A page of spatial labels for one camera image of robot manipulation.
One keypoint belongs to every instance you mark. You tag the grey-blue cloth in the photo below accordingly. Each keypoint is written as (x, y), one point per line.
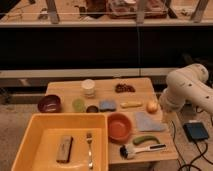
(147, 124)

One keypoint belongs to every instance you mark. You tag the black box on floor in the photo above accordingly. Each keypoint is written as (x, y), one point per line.
(195, 131)

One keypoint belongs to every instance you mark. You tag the yellow banana piece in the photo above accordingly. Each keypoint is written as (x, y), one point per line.
(131, 104)

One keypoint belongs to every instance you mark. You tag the brown rectangular block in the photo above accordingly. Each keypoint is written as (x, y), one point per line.
(64, 149)

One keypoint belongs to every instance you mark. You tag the wooden table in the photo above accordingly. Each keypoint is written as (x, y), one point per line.
(105, 90)

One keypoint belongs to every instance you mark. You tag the orange-red bowl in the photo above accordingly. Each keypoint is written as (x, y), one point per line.
(119, 127)

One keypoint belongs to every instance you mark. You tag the blue sponge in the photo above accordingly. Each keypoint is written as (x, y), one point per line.
(107, 105)

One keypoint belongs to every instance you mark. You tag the bunch of dark grapes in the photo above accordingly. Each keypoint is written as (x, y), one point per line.
(120, 88)

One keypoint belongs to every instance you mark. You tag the white dish brush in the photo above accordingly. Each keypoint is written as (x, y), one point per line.
(129, 151)

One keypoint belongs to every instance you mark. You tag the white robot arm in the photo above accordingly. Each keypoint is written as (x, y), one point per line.
(187, 84)

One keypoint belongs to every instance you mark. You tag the silver metal fork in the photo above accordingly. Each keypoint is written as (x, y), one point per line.
(89, 142)

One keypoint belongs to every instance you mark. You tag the green pepper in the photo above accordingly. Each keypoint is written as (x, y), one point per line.
(142, 139)

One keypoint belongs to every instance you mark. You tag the green plastic cup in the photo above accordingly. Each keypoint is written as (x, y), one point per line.
(79, 105)

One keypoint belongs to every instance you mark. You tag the yellow-red apple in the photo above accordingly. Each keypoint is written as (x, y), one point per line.
(152, 107)

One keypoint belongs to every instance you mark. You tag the small dark round cup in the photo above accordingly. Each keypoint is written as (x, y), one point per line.
(92, 109)

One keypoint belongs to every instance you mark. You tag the white paper cup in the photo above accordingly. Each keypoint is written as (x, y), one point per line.
(88, 87)

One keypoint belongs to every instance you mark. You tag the yellow plastic tray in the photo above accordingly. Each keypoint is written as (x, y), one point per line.
(39, 146)

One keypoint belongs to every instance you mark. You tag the dark purple bowl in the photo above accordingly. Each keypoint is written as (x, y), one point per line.
(49, 104)

